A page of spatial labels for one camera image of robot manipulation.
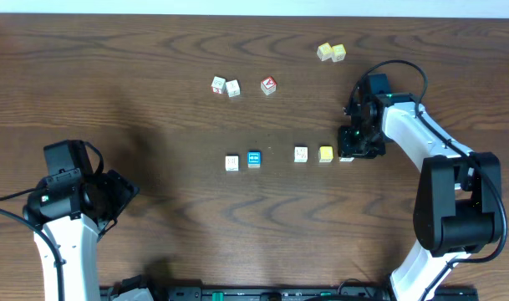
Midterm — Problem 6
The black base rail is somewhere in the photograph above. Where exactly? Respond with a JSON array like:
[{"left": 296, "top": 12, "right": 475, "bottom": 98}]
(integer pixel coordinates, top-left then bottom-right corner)
[{"left": 99, "top": 274, "right": 481, "bottom": 301}]

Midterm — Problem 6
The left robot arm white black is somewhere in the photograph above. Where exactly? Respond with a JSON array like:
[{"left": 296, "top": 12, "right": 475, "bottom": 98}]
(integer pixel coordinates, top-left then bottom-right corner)
[{"left": 23, "top": 169, "right": 140, "bottom": 300}]

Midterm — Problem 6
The brown circle wooden block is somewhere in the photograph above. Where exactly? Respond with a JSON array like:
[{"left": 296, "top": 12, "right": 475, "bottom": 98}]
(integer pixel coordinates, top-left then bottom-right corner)
[{"left": 339, "top": 157, "right": 355, "bottom": 162}]

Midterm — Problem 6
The white block letter B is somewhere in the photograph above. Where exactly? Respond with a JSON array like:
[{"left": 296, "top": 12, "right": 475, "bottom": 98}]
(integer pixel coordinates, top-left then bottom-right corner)
[{"left": 225, "top": 156, "right": 239, "bottom": 171}]

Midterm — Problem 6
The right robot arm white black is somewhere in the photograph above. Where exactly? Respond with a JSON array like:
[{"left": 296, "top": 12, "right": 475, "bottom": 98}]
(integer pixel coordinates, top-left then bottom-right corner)
[{"left": 338, "top": 91, "right": 507, "bottom": 300}]

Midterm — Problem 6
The white red wooden block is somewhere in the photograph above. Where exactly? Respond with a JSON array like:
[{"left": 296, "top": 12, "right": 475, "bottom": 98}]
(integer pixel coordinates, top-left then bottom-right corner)
[{"left": 211, "top": 76, "right": 226, "bottom": 94}]

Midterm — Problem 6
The pale yellow far block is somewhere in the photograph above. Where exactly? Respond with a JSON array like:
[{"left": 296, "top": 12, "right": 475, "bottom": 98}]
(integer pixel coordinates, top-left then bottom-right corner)
[{"left": 317, "top": 43, "right": 333, "bottom": 61}]

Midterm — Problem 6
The red letter A block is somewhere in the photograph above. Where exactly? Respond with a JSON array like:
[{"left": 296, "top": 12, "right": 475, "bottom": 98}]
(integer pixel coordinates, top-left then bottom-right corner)
[{"left": 261, "top": 76, "right": 277, "bottom": 95}]

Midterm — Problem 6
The white letter wooden block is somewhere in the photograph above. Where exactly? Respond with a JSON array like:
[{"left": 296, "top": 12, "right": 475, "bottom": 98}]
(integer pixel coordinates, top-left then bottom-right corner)
[{"left": 225, "top": 79, "right": 241, "bottom": 97}]

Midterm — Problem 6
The white green wooden block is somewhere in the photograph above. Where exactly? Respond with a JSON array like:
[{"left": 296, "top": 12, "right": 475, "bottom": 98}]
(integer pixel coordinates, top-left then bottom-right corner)
[{"left": 294, "top": 146, "right": 308, "bottom": 163}]

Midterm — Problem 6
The blue top wooden block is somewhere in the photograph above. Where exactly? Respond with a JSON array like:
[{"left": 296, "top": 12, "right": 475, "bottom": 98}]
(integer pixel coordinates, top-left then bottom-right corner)
[{"left": 247, "top": 151, "right": 262, "bottom": 168}]

